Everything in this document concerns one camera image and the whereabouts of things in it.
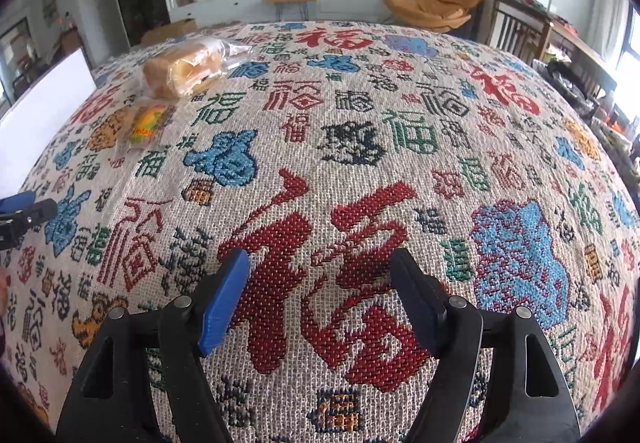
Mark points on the orange lounge chair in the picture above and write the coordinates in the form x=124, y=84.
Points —
x=430, y=3

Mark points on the bagged bread loaf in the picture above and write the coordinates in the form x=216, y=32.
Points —
x=180, y=70

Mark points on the white storage box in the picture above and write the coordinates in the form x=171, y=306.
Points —
x=47, y=123

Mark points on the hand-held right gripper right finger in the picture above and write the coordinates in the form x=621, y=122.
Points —
x=420, y=303

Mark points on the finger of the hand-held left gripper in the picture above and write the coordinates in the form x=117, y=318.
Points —
x=17, y=202
x=30, y=215

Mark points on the printed blanket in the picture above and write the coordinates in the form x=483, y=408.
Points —
x=350, y=163

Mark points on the framed wall picture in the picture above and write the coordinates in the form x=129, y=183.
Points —
x=50, y=5

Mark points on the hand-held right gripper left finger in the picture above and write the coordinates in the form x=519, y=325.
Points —
x=225, y=308

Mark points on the dark bag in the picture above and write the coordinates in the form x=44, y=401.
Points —
x=570, y=80

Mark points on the cardboard box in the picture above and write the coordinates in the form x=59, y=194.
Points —
x=167, y=30

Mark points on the yellow snack packet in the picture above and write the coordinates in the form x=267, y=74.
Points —
x=147, y=125

